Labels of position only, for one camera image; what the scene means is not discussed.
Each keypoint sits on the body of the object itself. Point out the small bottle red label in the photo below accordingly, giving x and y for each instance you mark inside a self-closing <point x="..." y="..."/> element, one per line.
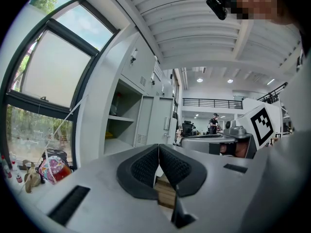
<point x="6" y="166"/>
<point x="17" y="175"/>

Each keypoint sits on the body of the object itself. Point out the person's head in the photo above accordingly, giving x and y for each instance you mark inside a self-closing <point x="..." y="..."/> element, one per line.
<point x="252" y="1"/>

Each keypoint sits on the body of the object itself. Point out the black office chair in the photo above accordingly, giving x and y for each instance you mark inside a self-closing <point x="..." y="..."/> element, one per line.
<point x="187" y="127"/>

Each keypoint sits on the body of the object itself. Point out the grey metal locker cabinet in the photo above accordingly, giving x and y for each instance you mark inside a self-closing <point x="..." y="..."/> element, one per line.
<point x="97" y="105"/>

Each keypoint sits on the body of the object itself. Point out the person's right hand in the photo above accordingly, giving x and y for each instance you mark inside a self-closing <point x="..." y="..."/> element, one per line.
<point x="239" y="149"/>

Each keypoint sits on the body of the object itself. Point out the black head-worn camera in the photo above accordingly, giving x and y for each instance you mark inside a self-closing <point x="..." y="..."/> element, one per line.
<point x="217" y="6"/>

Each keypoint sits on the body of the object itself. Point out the black window frame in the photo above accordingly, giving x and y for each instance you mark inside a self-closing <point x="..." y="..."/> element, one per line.
<point x="31" y="101"/>

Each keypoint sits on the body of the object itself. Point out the colourful plastic bag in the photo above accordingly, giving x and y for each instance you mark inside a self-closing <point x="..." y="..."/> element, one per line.
<point x="52" y="169"/>

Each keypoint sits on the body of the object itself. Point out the grey locker door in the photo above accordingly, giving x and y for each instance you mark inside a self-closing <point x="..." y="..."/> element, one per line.
<point x="160" y="115"/>

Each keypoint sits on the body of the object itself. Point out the clear plastic container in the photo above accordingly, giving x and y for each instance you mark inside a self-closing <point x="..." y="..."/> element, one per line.
<point x="116" y="105"/>

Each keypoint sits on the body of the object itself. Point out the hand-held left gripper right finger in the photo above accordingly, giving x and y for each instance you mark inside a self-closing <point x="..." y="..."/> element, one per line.
<point x="213" y="190"/>

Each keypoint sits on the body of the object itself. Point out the black mezzanine railing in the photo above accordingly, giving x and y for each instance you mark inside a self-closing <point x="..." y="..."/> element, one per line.
<point x="213" y="99"/>
<point x="273" y="94"/>

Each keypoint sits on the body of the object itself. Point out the strip ceiling light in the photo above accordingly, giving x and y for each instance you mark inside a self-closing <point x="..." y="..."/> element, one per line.
<point x="270" y="82"/>

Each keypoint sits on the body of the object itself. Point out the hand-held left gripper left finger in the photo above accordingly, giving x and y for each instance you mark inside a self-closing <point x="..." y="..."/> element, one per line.
<point x="102" y="190"/>

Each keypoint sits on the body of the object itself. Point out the small yellow object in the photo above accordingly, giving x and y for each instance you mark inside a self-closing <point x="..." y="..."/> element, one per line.
<point x="108" y="135"/>

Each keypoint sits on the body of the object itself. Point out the black backpack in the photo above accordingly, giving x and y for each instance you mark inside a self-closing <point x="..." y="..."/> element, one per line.
<point x="57" y="153"/>

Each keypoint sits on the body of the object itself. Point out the beige cloth pouch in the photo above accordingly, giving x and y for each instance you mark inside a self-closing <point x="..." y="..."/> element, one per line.
<point x="31" y="178"/>

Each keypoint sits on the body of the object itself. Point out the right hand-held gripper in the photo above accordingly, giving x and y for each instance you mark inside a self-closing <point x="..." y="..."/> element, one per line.
<point x="261" y="127"/>

